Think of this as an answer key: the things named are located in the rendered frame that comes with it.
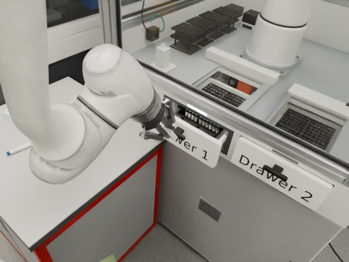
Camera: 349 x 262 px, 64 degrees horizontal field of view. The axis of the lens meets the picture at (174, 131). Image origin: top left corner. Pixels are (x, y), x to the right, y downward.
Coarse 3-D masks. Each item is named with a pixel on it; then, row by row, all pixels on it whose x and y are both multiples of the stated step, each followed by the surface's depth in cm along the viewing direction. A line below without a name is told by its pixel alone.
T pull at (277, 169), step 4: (264, 168) 81; (268, 168) 80; (272, 168) 81; (276, 168) 81; (280, 168) 81; (272, 172) 80; (276, 172) 80; (280, 172) 80; (276, 176) 80; (280, 176) 79; (284, 176) 79; (284, 180) 79
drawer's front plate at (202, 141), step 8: (176, 120) 90; (184, 128) 90; (192, 128) 88; (192, 136) 89; (200, 136) 87; (208, 136) 86; (176, 144) 97; (192, 144) 91; (200, 144) 89; (208, 144) 86; (216, 144) 84; (192, 152) 93; (200, 152) 91; (208, 152) 88; (216, 152) 86; (200, 160) 93; (208, 160) 90; (216, 160) 88
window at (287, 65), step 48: (144, 0) 87; (192, 0) 76; (240, 0) 68; (288, 0) 62; (336, 0) 56; (144, 48) 98; (192, 48) 85; (240, 48) 75; (288, 48) 67; (336, 48) 60; (240, 96) 82; (288, 96) 73; (336, 96) 65; (336, 144) 71
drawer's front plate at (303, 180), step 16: (240, 144) 87; (256, 144) 85; (256, 160) 86; (272, 160) 82; (256, 176) 90; (288, 176) 82; (304, 176) 78; (288, 192) 85; (304, 192) 81; (320, 192) 77
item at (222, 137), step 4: (172, 104) 103; (176, 104) 105; (172, 108) 104; (176, 108) 107; (176, 112) 108; (180, 116) 107; (184, 120) 105; (192, 124) 104; (200, 128) 102; (204, 132) 101; (208, 132) 101; (224, 132) 102; (228, 132) 93; (212, 136) 100; (216, 136) 100; (220, 136) 100; (224, 136) 92; (220, 140) 90; (224, 140) 92; (224, 144) 94
